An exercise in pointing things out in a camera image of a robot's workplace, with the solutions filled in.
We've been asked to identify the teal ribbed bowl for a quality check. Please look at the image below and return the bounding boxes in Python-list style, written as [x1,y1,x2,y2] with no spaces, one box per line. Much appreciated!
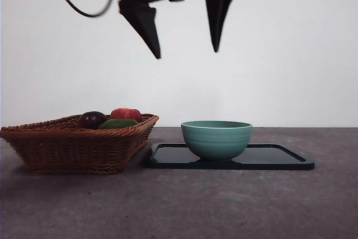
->
[180,120,253,163]

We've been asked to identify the red round fruit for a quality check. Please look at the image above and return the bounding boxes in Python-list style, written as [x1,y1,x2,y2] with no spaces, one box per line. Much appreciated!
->
[110,107,143,123]

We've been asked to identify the green oval fruit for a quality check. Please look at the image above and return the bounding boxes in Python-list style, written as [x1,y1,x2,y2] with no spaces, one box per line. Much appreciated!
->
[97,119,139,130]

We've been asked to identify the dark purple round fruit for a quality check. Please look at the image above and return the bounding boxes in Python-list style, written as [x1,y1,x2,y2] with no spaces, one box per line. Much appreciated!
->
[78,111,107,130]

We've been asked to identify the brown wicker basket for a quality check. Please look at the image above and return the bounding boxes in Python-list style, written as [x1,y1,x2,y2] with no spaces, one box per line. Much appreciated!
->
[0,113,161,175]

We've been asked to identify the dark rectangular tray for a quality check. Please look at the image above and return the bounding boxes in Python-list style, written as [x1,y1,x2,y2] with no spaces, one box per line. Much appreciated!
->
[143,143,316,171]

